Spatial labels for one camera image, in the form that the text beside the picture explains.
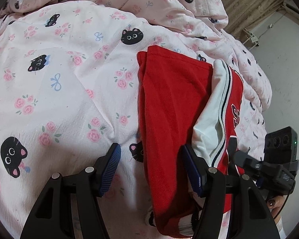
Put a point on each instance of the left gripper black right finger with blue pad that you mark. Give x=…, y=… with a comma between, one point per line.
x=249, y=215

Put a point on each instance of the white folding drying rack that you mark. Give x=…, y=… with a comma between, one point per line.
x=248, y=39

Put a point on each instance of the white wall air conditioner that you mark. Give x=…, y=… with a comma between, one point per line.
x=291, y=8

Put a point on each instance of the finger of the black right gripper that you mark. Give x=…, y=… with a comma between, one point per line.
x=246, y=162

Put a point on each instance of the pink floral cat duvet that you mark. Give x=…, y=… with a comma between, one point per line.
x=69, y=89

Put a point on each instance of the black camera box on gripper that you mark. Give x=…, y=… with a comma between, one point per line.
x=281, y=148

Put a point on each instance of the person's hand holding gripper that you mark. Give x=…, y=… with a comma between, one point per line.
x=275, y=204

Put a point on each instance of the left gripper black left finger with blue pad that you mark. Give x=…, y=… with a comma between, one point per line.
x=51, y=215

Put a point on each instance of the red white basketball jersey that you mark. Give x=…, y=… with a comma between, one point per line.
x=183, y=101

